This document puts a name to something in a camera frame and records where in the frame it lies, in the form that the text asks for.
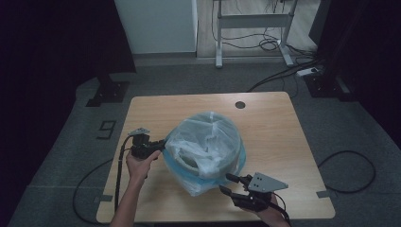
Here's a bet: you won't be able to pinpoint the white plastic bag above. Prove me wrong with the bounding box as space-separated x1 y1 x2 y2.
164 111 244 182

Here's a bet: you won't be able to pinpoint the black curtain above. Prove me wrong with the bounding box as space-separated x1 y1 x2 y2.
0 0 137 202
310 0 401 149

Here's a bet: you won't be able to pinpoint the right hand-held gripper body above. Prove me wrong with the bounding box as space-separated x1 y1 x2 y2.
231 171 289 213

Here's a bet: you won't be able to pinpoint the blue plastic bag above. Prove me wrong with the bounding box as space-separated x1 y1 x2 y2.
162 138 248 198

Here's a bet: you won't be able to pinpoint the black floor cable loop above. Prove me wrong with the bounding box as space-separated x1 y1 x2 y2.
317 149 377 195
72 158 115 226

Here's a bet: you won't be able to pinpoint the left hand-held gripper cable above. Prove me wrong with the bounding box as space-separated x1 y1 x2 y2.
113 134 135 212

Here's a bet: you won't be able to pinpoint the black stand base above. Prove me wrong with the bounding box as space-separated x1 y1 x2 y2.
85 74 131 108
303 73 352 102

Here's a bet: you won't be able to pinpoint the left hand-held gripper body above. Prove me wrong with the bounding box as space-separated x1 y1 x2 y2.
128 127 159 160

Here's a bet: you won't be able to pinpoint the person's right hand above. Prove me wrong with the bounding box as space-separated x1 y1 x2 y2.
254 193 286 223

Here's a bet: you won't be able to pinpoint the tangled black floor cables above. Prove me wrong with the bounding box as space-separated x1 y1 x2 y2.
210 0 320 93

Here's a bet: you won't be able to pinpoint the white cabinet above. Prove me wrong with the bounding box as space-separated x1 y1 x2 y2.
113 0 200 55

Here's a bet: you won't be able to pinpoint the white power strip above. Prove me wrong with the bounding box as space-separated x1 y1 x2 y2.
295 66 322 78

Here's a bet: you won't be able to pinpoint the white desk frame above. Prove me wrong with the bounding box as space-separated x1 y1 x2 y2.
213 0 299 69

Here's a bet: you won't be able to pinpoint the person's left hand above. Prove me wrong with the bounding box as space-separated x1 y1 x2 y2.
125 149 163 183

